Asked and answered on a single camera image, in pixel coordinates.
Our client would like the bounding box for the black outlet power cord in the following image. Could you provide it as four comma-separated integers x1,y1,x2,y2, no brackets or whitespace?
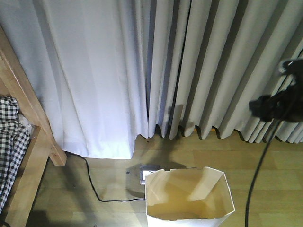
63,151,145,203

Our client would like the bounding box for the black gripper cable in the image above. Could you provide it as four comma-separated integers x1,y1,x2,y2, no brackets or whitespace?
244,70,303,227

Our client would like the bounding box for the wooden bed frame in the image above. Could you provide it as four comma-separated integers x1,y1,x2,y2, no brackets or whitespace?
0,31,67,227

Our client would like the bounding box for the floor power outlet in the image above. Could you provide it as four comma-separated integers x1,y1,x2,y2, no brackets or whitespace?
140,170,156,185

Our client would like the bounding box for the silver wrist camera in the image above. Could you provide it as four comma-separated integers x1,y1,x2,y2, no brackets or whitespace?
277,60,294,76

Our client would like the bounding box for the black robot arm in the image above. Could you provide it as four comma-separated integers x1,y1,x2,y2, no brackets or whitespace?
249,57,303,122

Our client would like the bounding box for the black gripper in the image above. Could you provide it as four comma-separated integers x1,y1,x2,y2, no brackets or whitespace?
249,93,284,121

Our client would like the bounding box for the light blue curtain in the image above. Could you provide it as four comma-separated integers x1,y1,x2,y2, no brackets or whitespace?
0,0,303,159

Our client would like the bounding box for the black white checkered bedding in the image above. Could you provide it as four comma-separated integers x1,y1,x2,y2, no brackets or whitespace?
0,96,30,210

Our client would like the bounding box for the white octagonal trash bin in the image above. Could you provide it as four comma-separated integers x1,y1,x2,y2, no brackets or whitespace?
145,167,235,227

